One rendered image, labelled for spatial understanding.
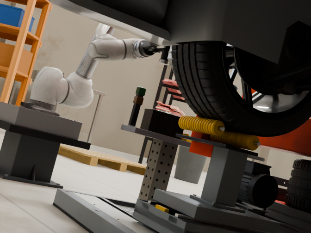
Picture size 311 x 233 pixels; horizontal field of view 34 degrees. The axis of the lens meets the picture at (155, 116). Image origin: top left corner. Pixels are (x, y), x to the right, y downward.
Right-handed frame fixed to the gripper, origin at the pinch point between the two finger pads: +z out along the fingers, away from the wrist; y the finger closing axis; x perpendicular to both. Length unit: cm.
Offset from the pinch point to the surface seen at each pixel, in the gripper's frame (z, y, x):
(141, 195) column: -40, -30, -73
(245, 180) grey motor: 25, -42, -49
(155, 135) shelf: -30, -23, -40
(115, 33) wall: -838, -320, 169
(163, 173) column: -33, -36, -58
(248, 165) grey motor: 23, -43, -42
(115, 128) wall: -846, -384, -36
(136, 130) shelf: -30, -11, -40
